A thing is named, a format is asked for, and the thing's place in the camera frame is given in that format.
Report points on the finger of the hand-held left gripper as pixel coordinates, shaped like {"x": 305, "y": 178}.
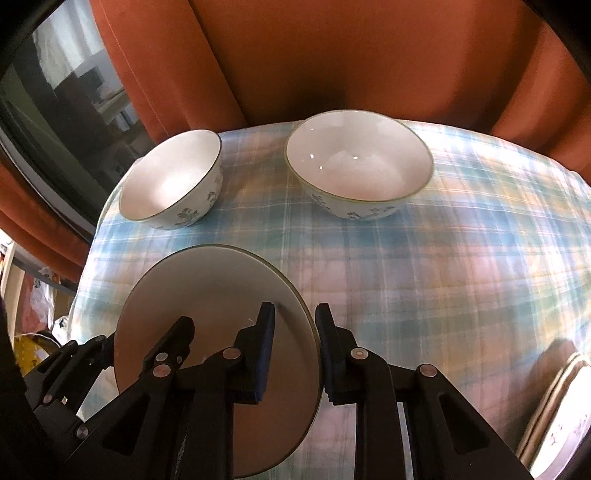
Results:
{"x": 175, "y": 337}
{"x": 87, "y": 348}

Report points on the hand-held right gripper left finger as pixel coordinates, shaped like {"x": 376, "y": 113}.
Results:
{"x": 264, "y": 350}

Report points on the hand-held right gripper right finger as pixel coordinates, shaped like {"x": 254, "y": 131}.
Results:
{"x": 328, "y": 355}

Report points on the white bowl blue floral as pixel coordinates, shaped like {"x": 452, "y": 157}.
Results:
{"x": 207, "y": 295}
{"x": 171, "y": 175}
{"x": 355, "y": 152}

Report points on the large yellow floral plate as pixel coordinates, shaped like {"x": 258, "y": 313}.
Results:
{"x": 537, "y": 406}

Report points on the medium yellow floral plate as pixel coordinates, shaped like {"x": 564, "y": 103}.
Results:
{"x": 551, "y": 415}

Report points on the small pink floral plate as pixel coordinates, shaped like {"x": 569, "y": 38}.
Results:
{"x": 575, "y": 443}

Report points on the white plastic bag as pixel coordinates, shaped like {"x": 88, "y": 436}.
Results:
{"x": 60, "y": 325}

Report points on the clear plastic bag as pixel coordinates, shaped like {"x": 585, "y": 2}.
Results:
{"x": 41, "y": 300}

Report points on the blue plaid tablecloth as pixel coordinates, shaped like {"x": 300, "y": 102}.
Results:
{"x": 415, "y": 277}

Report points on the narrow orange curtain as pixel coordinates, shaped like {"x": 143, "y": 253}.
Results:
{"x": 32, "y": 230}

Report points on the dark glass window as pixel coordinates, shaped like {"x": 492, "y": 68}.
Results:
{"x": 60, "y": 115}

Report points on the wide orange curtain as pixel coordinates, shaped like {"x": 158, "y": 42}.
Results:
{"x": 323, "y": 55}

